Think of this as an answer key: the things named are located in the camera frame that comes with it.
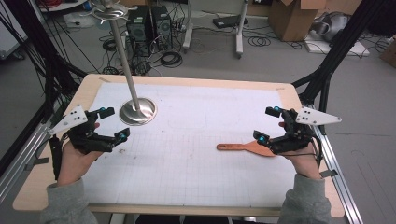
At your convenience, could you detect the black metal frame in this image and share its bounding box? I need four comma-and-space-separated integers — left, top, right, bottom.
0, 0, 90, 125
291, 0, 389, 135

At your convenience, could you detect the dark grey bracket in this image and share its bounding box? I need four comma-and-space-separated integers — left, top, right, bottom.
319, 169, 339, 179
24, 157, 50, 172

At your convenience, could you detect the aluminium rail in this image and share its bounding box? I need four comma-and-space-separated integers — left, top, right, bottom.
0, 122, 53, 203
311, 124, 364, 224

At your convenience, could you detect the black computer tower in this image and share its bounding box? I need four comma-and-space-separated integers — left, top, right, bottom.
125, 5, 153, 59
151, 6, 174, 50

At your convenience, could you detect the white grid mat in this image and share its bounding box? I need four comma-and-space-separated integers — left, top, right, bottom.
83, 82, 298, 208

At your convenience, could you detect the black cable coil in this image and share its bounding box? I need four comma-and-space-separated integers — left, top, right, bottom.
102, 37, 118, 52
247, 35, 272, 48
159, 50, 184, 68

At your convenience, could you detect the large cardboard box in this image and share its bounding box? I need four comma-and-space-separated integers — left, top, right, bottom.
268, 0, 363, 42

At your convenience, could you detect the black flat device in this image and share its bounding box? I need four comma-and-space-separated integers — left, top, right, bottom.
212, 14, 249, 30

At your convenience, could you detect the grey bag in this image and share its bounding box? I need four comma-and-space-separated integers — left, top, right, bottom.
311, 11, 351, 43

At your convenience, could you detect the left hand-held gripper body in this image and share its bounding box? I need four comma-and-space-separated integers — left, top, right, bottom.
49, 105, 117, 155

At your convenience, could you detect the orange wooden spatula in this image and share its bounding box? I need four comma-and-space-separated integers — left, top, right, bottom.
217, 140, 276, 158

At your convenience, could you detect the small cardboard box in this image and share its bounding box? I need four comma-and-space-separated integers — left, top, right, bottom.
379, 35, 396, 69

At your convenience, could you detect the person's left hand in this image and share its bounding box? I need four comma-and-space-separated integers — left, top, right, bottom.
57, 121, 104, 188

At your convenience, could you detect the white cabinet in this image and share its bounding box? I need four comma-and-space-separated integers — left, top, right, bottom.
0, 0, 29, 60

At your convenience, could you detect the white board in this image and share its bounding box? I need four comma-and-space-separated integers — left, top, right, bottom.
304, 32, 371, 58

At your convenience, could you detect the person's right hand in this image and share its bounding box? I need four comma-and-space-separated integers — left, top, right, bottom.
278, 121, 323, 181

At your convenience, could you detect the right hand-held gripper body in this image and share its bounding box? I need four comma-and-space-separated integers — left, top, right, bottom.
269, 106, 343, 156

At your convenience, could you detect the white stand leg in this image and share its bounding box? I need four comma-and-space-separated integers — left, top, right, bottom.
181, 0, 194, 52
235, 0, 250, 60

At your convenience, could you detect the silver metal utensil stand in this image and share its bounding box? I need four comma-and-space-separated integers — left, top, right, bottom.
79, 0, 158, 127

